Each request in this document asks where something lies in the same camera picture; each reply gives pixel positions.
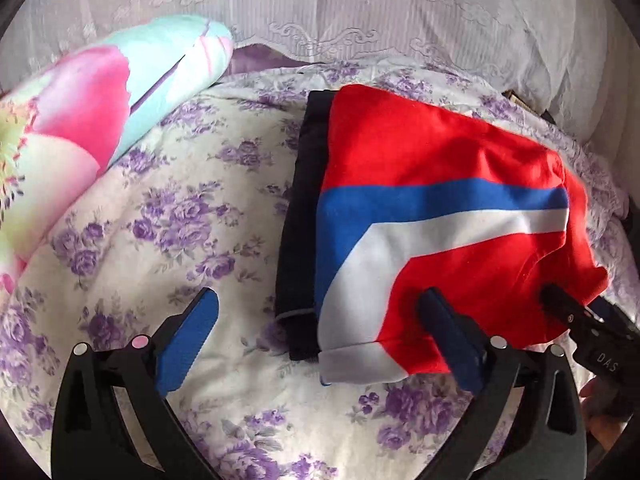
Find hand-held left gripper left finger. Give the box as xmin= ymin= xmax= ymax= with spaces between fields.
xmin=51 ymin=287 xmax=221 ymax=480

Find teal pink floral quilt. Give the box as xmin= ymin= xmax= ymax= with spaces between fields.
xmin=0 ymin=16 xmax=235 ymax=295

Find plain purple cloth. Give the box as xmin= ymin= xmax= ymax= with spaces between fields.
xmin=229 ymin=43 xmax=323 ymax=80

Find purple floral white blanket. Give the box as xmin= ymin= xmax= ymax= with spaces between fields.
xmin=0 ymin=57 xmax=633 ymax=480

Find person's right hand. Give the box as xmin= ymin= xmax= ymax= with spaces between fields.
xmin=579 ymin=374 xmax=633 ymax=458

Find red striped pants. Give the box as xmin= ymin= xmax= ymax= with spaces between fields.
xmin=314 ymin=84 xmax=610 ymax=386

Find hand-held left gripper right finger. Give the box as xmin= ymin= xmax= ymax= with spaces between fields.
xmin=419 ymin=287 xmax=588 ymax=480

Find white lace curtain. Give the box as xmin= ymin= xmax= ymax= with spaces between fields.
xmin=0 ymin=0 xmax=640 ymax=153

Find dark navy folded pants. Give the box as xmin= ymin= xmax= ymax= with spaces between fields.
xmin=275 ymin=90 xmax=337 ymax=362

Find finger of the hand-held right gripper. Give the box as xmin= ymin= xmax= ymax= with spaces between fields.
xmin=540 ymin=284 xmax=603 ymax=333

